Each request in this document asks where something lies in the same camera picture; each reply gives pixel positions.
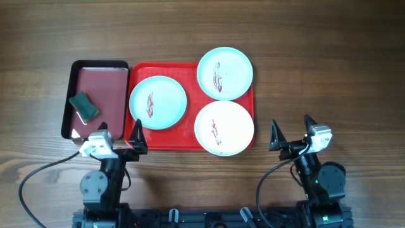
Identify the pale blue plate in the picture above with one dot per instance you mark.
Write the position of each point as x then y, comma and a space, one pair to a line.
158, 102
224, 73

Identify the red plastic serving tray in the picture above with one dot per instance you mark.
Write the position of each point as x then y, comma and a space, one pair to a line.
181, 136

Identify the black tray with red water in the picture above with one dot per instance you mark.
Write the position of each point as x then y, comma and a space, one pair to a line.
105, 83

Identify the green and yellow sponge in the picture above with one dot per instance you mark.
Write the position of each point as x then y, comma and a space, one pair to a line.
84, 107

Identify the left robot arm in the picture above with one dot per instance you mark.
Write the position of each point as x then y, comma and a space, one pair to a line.
101, 189

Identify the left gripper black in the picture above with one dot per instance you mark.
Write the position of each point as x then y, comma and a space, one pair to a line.
133, 154

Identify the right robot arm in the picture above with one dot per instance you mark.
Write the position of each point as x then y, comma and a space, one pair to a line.
323, 183

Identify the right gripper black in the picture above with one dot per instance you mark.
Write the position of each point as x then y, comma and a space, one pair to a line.
278, 142

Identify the white plate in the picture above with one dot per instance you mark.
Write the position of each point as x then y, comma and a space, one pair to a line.
224, 128

